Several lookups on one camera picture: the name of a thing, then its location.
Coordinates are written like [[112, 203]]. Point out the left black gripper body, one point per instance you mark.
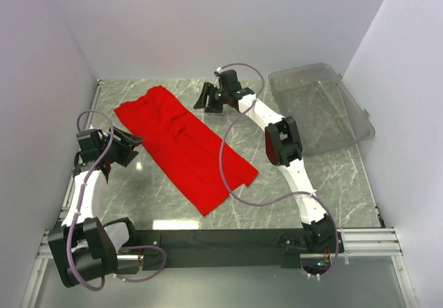
[[120, 151]]

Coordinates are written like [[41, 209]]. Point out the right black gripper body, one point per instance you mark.
[[216, 97]]

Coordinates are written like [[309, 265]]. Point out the red t shirt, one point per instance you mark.
[[185, 148]]

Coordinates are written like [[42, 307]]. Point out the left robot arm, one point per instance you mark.
[[82, 247]]

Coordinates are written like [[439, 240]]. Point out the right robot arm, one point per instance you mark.
[[283, 149]]

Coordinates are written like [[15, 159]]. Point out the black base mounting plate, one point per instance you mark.
[[284, 247]]

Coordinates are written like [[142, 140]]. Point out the clear plastic bin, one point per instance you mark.
[[327, 115]]

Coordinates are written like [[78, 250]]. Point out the aluminium rail frame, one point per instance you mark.
[[379, 242]]

